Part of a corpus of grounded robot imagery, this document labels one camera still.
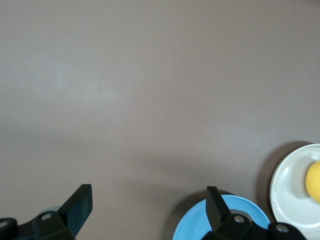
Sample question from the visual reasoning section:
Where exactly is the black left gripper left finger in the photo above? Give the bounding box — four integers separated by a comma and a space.
0, 184, 93, 240

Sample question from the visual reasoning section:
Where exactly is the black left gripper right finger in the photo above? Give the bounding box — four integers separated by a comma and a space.
203, 186, 311, 240

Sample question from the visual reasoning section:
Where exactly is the yellow lemon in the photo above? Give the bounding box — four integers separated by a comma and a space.
305, 159, 320, 205

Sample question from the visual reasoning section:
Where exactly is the blue round plate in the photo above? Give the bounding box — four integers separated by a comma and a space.
172, 194, 272, 240

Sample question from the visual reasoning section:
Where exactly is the beige round plate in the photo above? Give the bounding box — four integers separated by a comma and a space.
269, 143, 320, 230

